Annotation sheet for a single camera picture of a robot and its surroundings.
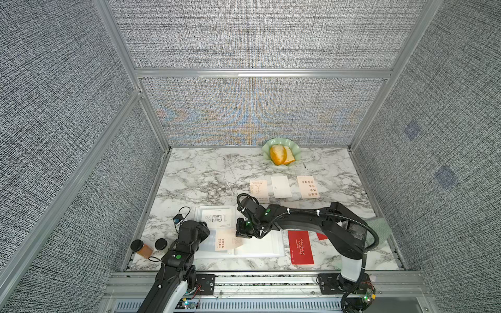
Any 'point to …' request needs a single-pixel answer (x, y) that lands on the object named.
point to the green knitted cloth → (381, 229)
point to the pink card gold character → (259, 190)
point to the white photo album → (225, 216)
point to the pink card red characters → (308, 187)
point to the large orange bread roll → (278, 154)
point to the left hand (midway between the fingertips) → (206, 224)
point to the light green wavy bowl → (293, 147)
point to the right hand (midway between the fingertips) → (232, 232)
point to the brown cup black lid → (143, 250)
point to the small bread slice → (290, 157)
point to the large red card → (300, 247)
